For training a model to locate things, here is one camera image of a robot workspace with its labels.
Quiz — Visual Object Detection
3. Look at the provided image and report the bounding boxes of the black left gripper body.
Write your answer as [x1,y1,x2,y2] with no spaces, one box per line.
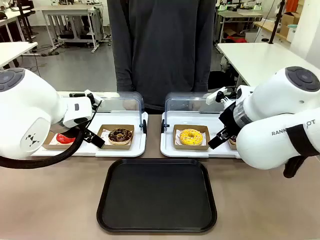
[82,127,95,142]

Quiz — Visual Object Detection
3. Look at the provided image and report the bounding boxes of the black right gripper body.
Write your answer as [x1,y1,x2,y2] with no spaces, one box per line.
[218,101,239,133]

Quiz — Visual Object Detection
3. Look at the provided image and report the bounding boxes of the brown cardboard donut box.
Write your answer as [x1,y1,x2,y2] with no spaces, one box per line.
[41,130,76,151]
[96,123,135,151]
[227,138,239,151]
[172,124,210,152]

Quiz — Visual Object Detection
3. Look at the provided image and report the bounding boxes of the white display tray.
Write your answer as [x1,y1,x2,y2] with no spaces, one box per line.
[159,110,242,159]
[30,110,149,158]

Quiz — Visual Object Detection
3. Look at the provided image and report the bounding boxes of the chocolate donut with nuts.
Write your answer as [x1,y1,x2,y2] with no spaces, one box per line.
[107,127,134,146]

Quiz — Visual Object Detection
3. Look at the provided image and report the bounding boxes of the red glazed donut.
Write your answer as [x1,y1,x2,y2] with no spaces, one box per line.
[55,132,77,146]

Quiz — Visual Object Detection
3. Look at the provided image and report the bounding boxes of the yellow sprinkled donut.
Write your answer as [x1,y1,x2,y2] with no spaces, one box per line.
[179,128,204,147]

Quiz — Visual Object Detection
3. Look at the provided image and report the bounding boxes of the black serving tray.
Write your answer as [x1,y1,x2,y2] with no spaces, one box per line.
[96,157,218,234]

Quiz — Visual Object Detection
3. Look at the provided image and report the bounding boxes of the person's left hand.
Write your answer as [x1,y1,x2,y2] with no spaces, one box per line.
[190,97,206,111]

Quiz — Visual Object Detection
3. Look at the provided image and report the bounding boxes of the person's right hand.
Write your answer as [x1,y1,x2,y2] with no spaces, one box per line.
[122,97,138,111]

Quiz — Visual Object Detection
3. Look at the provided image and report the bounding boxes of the clear display lid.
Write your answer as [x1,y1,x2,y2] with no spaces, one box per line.
[98,91,148,134]
[160,91,224,134]

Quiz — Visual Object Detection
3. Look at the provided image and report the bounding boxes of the large white table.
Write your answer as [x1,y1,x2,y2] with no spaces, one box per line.
[216,41,320,88]

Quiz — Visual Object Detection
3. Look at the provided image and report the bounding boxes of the person in grey sweater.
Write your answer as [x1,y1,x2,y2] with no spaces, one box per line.
[106,0,217,115]

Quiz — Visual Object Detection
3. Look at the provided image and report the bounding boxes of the grey background desk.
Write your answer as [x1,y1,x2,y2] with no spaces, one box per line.
[216,9,265,45]

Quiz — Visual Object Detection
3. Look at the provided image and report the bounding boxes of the black pole stand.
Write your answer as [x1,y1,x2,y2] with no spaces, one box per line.
[267,0,286,45]

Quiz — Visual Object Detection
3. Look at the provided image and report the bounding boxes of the brown cardboard shipping box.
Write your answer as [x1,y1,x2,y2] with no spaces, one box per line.
[278,11,302,36]

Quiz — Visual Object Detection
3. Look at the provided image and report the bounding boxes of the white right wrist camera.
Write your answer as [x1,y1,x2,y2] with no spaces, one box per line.
[205,86,231,106]

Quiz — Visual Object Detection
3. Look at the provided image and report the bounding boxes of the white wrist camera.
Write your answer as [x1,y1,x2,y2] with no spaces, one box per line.
[205,86,231,106]
[83,89,105,110]

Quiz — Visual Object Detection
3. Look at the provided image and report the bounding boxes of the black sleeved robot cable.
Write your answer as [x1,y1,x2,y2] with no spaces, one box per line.
[0,124,85,169]

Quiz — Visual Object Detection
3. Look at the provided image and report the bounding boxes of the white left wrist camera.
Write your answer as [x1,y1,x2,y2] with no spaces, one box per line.
[83,89,105,110]

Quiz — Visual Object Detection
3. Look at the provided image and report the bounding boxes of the black strap on robot arm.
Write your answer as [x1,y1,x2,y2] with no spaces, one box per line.
[282,123,320,179]

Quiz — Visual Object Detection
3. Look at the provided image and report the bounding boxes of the white frame workbench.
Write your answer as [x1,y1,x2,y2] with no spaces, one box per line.
[40,4,106,54]

